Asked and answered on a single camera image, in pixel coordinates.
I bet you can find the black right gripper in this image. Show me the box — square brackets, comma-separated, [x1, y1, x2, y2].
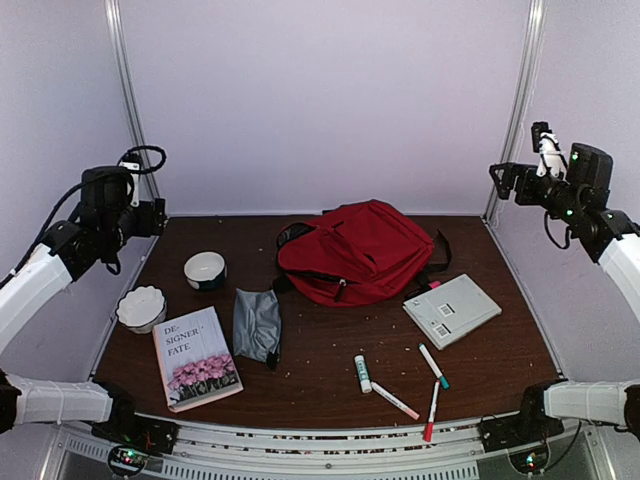
[490, 161, 583, 223]

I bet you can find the grey shrink-wrapped book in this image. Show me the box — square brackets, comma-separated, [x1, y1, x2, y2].
[403, 274, 502, 351]

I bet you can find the red backpack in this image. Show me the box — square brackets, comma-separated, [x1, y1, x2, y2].
[272, 200, 452, 307]

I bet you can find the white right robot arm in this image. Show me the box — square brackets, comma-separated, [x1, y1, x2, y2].
[489, 143, 639, 442]

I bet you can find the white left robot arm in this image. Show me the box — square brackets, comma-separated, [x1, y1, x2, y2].
[1, 145, 167, 444]

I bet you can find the round white bowl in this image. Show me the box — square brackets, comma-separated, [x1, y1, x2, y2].
[183, 251, 227, 291]

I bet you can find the scalloped white bowl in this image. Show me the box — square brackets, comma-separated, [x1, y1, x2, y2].
[116, 286, 167, 334]

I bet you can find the grey pencil pouch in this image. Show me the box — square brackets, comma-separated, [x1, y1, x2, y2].
[233, 288, 282, 371]

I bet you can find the flower cover book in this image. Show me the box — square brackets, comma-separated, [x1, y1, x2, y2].
[153, 307, 244, 413]

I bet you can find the teal capped white marker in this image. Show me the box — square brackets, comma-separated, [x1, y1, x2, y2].
[418, 343, 450, 390]

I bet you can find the pink capped white marker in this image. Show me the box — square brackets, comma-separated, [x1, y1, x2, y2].
[371, 382, 420, 420]

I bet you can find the white glue stick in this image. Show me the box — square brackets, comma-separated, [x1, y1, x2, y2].
[354, 354, 373, 394]

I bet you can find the red capped white marker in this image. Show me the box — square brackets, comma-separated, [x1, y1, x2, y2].
[423, 380, 441, 443]

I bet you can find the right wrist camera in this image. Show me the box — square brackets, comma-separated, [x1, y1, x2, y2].
[531, 121, 568, 180]

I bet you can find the right aluminium frame post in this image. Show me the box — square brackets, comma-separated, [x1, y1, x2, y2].
[481, 0, 546, 227]

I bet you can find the aluminium frame post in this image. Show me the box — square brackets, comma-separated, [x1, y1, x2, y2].
[481, 0, 546, 227]
[103, 0, 160, 201]

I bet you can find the left aluminium frame post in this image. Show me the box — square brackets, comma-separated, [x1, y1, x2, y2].
[103, 0, 160, 201]

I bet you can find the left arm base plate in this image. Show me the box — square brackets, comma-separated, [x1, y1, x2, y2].
[88, 414, 179, 456]

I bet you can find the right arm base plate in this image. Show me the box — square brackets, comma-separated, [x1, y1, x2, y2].
[478, 413, 564, 453]

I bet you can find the front aluminium rail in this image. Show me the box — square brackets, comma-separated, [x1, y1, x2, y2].
[39, 394, 616, 480]

